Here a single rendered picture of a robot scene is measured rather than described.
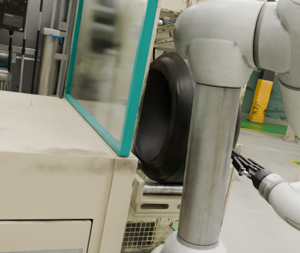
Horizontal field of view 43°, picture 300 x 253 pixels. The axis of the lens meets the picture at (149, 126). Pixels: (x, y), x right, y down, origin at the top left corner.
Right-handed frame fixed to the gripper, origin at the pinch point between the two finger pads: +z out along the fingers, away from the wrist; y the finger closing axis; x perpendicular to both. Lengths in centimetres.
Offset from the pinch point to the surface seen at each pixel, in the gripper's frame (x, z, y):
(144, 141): 22, 58, 8
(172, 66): -21.9, 33.0, 17.1
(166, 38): -27, 75, 3
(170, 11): -41, 64, 10
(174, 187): 26.6, 20.4, 7.5
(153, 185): 26.2, 20.9, 17.4
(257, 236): 132, 117, -154
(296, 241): 131, 106, -191
